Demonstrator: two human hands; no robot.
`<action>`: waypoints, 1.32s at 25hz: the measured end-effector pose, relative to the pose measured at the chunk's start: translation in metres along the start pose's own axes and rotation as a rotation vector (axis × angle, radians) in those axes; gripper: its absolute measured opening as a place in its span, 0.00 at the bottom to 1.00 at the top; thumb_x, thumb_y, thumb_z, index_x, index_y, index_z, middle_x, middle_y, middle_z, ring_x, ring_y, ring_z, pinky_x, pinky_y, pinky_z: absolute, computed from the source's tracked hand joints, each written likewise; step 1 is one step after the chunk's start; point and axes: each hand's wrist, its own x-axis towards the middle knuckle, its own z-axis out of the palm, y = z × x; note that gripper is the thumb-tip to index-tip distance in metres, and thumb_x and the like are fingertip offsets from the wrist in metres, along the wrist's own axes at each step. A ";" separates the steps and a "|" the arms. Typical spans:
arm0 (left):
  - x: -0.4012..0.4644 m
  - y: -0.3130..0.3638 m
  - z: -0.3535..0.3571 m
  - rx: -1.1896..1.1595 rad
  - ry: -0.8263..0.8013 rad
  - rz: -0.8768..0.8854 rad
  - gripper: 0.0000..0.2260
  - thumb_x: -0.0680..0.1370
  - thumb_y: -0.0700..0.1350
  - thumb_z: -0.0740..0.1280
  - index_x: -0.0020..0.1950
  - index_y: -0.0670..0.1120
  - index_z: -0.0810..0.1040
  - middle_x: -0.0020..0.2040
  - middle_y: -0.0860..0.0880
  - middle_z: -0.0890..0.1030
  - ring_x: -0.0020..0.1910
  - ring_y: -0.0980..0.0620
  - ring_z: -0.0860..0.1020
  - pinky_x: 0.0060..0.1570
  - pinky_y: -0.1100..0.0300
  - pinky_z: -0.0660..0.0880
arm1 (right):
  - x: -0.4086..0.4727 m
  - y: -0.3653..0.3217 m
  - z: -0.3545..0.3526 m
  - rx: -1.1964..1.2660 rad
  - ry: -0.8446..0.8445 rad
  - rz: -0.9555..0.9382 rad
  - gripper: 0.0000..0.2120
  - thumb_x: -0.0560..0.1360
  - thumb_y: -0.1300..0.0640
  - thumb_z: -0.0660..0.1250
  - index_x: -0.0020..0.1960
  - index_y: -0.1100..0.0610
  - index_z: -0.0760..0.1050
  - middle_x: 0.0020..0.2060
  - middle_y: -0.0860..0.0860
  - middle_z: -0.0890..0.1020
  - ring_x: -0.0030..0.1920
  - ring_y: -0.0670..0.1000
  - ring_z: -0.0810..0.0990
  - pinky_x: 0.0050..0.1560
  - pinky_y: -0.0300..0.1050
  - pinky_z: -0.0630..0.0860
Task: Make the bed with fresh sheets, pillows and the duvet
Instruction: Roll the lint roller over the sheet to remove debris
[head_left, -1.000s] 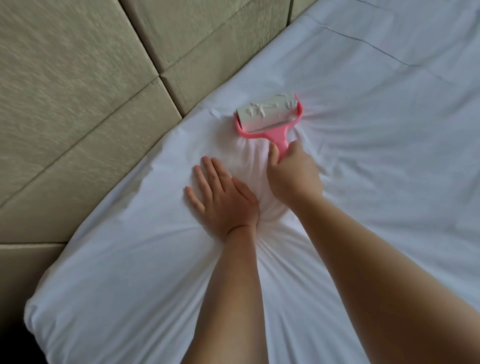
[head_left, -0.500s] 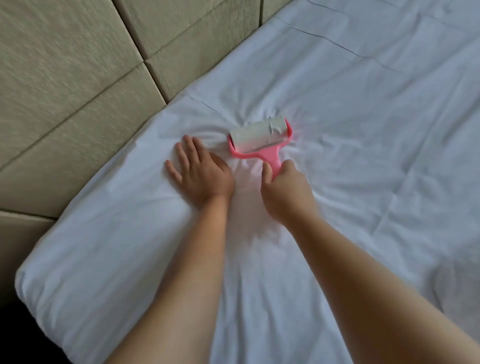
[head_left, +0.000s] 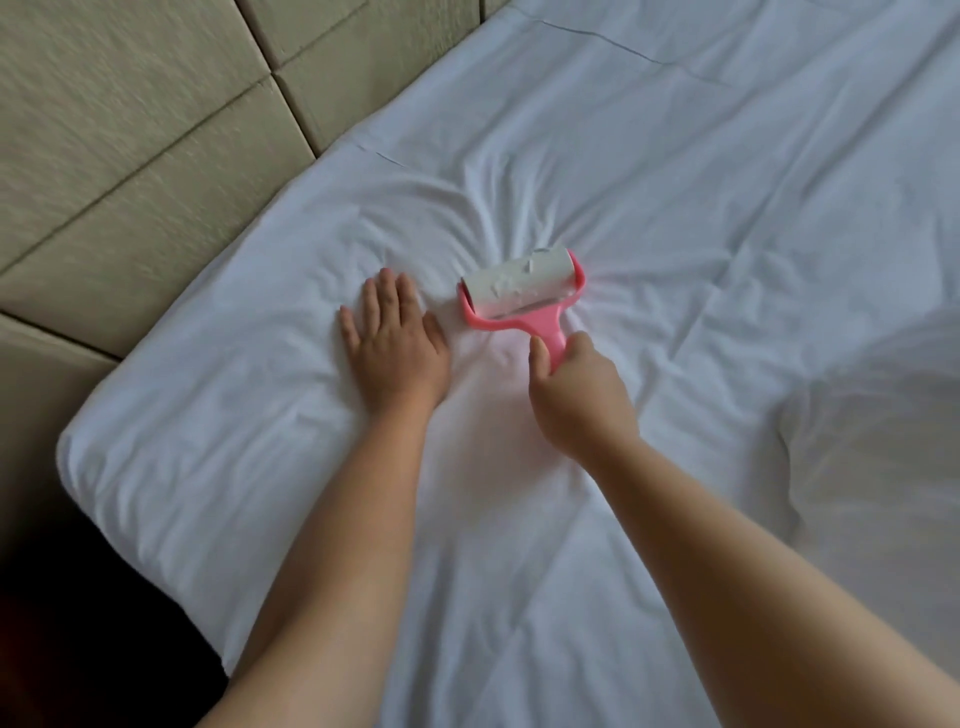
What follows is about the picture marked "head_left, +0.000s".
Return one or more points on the beige padded headboard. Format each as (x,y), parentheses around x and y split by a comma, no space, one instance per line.
(135,165)

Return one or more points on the person's right hand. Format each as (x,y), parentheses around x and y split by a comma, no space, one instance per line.
(582,405)

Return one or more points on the white bed sheet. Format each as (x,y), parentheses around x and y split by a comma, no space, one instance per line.
(705,195)

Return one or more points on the pink lint roller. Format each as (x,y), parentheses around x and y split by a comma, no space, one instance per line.
(525,281)

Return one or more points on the white duvet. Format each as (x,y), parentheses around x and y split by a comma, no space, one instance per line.
(885,495)

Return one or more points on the person's left hand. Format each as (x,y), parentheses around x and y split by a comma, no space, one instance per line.
(398,360)

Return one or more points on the person's right forearm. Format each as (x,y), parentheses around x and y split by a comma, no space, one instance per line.
(780,600)

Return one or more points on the person's left forearm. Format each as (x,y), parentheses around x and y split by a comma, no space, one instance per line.
(338,585)

